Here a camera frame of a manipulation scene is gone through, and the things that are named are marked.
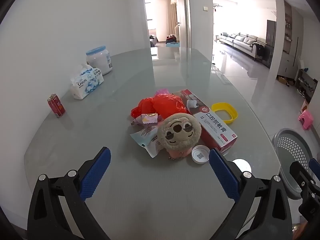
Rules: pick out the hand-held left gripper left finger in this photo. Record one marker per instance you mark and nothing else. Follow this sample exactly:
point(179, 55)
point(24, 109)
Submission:
point(96, 175)

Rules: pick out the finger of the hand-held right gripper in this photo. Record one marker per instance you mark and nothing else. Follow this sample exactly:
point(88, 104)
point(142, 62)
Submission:
point(298, 173)
point(314, 165)

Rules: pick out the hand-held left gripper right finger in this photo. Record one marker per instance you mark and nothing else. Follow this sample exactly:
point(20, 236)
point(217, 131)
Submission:
point(223, 175)

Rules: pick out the grey perforated plastic basket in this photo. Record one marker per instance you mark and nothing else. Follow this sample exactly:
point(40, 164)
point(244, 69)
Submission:
point(292, 150)

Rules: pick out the tan and pink plush toy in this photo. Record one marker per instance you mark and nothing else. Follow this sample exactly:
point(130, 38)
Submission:
point(178, 132)

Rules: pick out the white and blue wipes packet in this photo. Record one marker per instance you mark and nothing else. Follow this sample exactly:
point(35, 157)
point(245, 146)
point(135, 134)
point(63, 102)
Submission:
point(146, 136)

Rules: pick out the white round lid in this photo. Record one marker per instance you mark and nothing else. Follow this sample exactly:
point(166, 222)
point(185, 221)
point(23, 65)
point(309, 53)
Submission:
point(200, 154)

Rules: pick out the pink plastic stool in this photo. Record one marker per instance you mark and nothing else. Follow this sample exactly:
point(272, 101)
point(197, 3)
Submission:
point(305, 120)

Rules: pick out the red and white toothpaste box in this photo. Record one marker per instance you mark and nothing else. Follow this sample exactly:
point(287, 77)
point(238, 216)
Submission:
point(215, 127)

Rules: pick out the small pink snack packet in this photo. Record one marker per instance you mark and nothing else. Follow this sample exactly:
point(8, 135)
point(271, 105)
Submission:
point(149, 118)

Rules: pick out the red drink can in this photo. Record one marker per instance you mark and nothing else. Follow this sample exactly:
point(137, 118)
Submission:
point(56, 106)

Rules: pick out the wooden shoe rack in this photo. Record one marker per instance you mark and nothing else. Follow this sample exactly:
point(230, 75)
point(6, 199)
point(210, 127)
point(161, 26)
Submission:
point(306, 83)

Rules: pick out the red plastic bag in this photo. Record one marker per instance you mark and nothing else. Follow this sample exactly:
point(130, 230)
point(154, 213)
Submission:
point(167, 105)

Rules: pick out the cardboard box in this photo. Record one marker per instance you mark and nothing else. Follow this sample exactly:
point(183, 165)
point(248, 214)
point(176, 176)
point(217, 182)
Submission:
point(282, 80)

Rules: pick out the white tissue pack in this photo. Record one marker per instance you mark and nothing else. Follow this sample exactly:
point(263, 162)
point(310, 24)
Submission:
point(86, 82)

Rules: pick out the pink mesh net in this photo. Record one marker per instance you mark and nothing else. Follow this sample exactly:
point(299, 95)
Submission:
point(163, 91)

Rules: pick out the grey low cabinet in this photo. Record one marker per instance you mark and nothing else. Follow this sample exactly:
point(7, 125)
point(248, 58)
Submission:
point(287, 65)

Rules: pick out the white jar with blue lid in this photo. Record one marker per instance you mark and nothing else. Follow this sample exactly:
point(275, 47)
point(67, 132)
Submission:
point(100, 60)

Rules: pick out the black jacket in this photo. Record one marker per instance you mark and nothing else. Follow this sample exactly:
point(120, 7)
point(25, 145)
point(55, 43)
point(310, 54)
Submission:
point(259, 50)

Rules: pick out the grey sofa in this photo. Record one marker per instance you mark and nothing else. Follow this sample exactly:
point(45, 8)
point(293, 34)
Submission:
point(240, 41)

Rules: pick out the grey room door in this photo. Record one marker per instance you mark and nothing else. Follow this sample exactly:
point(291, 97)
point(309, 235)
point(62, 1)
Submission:
point(182, 17)

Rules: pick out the beige curtain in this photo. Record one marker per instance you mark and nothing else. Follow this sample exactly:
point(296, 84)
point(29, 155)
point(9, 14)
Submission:
point(171, 20)

